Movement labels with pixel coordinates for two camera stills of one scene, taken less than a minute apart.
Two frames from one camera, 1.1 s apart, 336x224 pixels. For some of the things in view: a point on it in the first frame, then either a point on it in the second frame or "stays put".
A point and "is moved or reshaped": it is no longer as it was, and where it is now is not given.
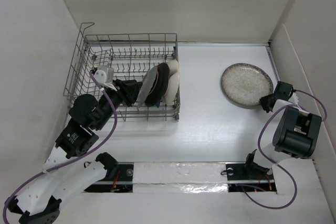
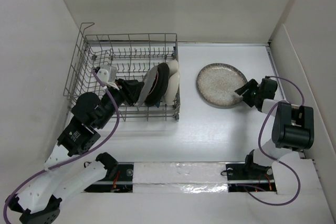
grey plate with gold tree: (148, 81) stays put
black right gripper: (263, 100) → (251, 85)
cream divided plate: (174, 80) stays put
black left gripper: (129, 88) stays put
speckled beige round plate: (244, 84) is moved or reshaped
